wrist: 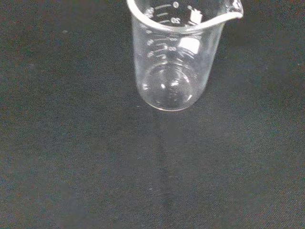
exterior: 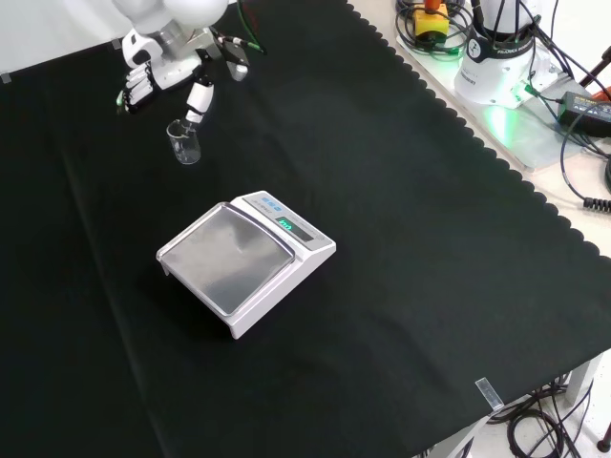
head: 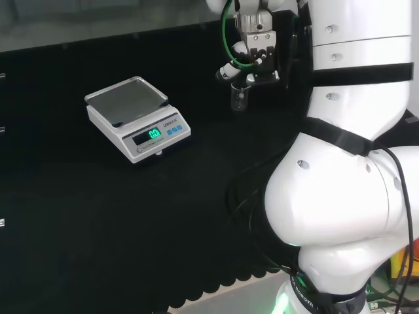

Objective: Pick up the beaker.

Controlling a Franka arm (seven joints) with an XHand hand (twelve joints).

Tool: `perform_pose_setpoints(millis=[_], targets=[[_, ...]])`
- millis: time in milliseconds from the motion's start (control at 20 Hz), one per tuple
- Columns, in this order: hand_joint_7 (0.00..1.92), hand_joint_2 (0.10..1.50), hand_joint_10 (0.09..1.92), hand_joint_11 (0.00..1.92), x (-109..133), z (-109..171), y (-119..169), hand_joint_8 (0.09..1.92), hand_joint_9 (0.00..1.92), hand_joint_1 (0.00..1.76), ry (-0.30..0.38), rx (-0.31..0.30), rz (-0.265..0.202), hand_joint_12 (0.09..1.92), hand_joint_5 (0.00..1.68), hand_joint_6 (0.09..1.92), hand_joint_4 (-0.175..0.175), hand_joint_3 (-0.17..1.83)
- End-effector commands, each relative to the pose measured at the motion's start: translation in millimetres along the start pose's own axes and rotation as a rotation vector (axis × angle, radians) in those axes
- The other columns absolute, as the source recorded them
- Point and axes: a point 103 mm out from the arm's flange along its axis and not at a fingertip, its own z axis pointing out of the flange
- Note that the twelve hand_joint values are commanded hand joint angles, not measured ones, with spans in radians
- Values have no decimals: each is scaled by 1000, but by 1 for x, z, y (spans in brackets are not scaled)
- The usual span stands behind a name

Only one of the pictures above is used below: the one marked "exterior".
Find black power adapter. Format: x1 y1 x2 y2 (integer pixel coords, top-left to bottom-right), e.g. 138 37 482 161
556 91 611 126

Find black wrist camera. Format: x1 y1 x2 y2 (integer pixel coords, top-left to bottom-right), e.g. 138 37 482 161
222 36 251 83

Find small clear glass beaker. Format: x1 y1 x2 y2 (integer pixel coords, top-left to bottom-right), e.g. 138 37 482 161
165 118 201 166

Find black coiled cable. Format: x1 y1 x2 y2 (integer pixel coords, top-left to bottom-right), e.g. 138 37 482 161
558 127 611 212

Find black tripod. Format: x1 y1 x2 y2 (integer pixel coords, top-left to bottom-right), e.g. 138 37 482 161
579 45 611 104

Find grey table leg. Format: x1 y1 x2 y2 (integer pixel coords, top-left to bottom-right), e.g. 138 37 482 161
566 354 604 408
429 419 479 458

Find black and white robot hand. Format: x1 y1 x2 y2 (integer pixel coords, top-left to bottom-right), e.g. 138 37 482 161
116 28 217 128

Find yellow stop button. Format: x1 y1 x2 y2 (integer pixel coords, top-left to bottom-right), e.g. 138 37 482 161
412 0 450 47

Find black cable bundle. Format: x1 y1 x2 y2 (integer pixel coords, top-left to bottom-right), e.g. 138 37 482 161
394 0 474 59

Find metal base plate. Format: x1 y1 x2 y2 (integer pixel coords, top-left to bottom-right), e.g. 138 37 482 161
395 35 611 174

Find black floor cables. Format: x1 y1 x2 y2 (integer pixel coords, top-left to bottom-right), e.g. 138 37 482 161
486 375 599 458

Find black table cloth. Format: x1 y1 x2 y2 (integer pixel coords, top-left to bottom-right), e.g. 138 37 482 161
0 0 611 458

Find white electronic balance steel pan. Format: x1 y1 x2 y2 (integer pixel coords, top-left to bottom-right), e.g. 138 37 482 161
156 190 337 341

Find green cable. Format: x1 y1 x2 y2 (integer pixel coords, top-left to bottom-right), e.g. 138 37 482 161
235 0 269 55

